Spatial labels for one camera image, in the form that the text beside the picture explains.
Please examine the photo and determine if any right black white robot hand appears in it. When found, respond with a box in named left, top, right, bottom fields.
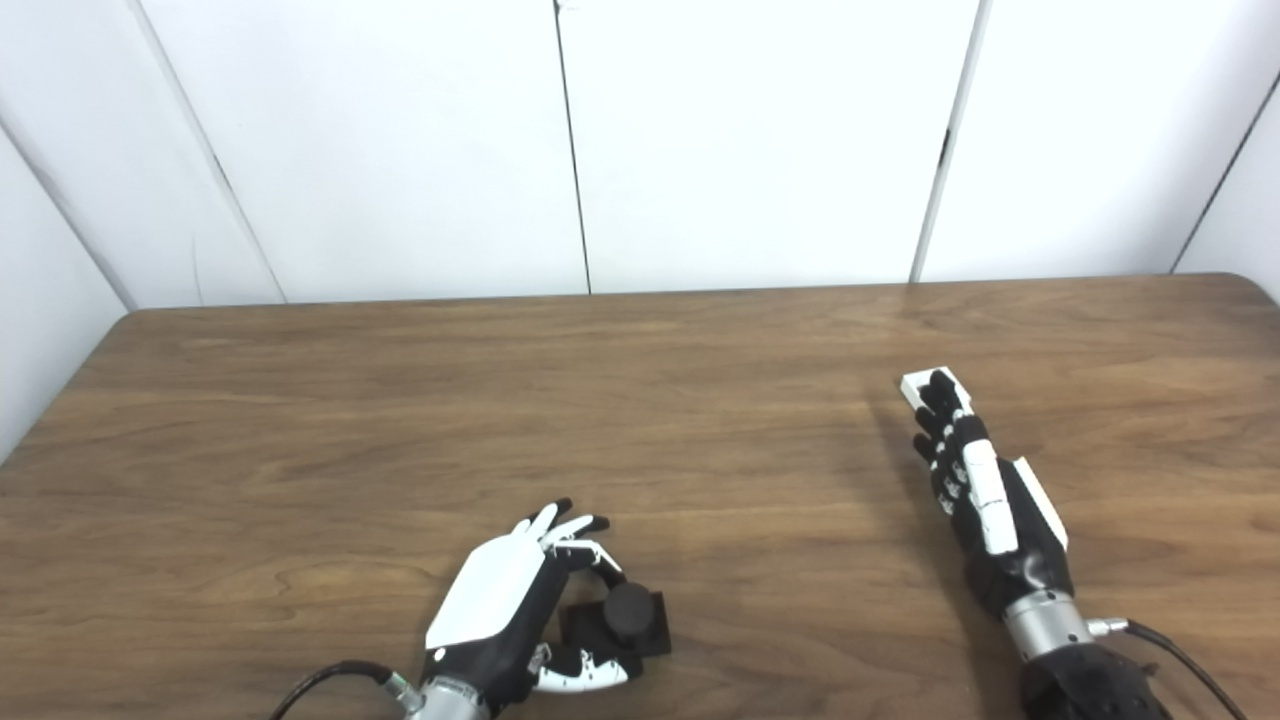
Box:
left=912, top=370, right=1074, bottom=618

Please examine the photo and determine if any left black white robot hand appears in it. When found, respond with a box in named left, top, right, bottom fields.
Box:
left=425, top=498, right=631, bottom=706

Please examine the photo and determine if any white square piece with hole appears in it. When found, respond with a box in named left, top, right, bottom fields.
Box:
left=900, top=366, right=973, bottom=413

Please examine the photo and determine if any black peg with square base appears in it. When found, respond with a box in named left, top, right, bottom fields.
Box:
left=558, top=582, right=673, bottom=663

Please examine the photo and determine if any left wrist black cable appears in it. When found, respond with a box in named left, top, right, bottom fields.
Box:
left=268, top=660, right=416, bottom=720

